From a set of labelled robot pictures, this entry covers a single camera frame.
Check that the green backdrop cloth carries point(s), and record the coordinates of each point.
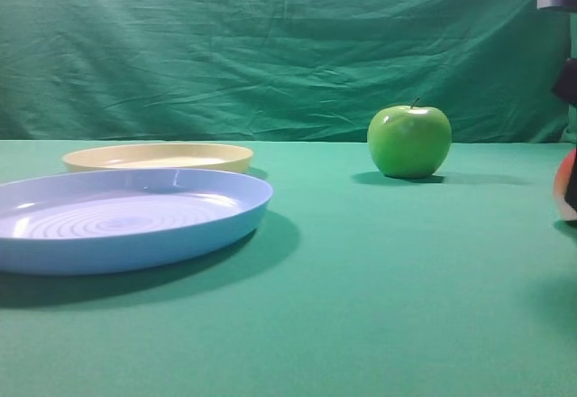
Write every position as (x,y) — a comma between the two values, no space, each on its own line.
(280,70)

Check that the yellow plastic plate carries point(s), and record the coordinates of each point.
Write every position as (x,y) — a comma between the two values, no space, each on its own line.
(210,156)

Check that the blue plastic plate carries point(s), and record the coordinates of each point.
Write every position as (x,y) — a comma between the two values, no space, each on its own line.
(99,222)

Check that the green apple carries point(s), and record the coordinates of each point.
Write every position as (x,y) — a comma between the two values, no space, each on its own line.
(409,141)

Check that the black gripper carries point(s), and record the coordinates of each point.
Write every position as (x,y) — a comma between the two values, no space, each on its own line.
(565,88)

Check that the green table cloth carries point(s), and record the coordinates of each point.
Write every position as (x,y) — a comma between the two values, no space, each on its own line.
(354,285)

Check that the round red-topped bread bun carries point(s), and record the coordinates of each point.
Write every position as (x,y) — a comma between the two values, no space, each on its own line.
(560,182)

